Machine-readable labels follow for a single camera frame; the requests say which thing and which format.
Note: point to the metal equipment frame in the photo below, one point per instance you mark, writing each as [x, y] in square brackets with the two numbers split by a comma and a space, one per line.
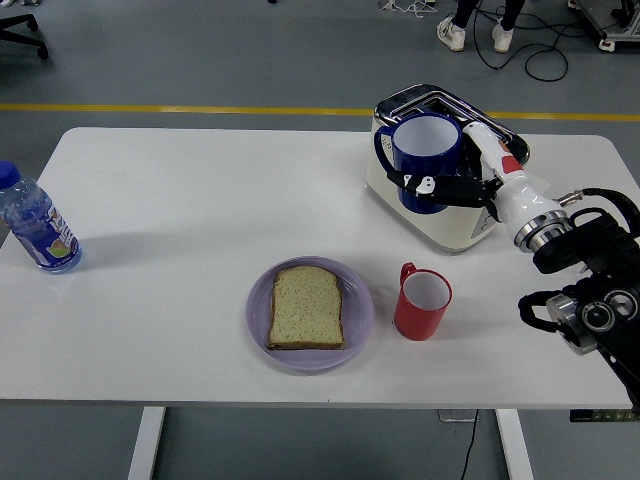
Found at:
[620, 35]

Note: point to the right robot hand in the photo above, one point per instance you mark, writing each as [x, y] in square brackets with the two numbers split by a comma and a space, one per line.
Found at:
[520, 200]

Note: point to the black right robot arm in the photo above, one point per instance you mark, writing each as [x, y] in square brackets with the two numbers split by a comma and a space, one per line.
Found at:
[590, 250]

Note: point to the blue enamel cup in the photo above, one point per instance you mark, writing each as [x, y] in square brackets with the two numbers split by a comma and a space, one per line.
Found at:
[425, 160]

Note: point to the black office chair base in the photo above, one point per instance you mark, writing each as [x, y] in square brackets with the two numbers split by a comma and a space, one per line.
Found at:
[25, 21]

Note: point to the cream and chrome toaster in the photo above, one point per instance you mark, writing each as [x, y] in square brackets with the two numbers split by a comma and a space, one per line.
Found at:
[450, 230]

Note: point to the table height control panel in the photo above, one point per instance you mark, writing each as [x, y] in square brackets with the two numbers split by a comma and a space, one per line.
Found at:
[600, 416]

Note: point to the red enamel cup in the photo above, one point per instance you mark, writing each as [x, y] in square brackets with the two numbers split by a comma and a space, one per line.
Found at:
[417, 322]

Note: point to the white table leg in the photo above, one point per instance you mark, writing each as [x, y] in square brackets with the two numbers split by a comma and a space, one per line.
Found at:
[515, 445]
[146, 445]

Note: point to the water bottle with blue cap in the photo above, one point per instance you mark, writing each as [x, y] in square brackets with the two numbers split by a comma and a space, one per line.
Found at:
[40, 230]

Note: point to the person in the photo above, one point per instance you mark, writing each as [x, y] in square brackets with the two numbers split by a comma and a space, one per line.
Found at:
[452, 32]

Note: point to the purple plate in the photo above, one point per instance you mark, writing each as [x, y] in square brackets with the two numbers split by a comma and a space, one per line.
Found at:
[360, 310]

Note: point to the grey box under table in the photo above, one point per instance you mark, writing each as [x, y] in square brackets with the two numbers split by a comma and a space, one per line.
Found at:
[450, 415]

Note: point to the slice of bread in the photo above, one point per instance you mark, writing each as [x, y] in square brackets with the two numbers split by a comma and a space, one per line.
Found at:
[306, 310]

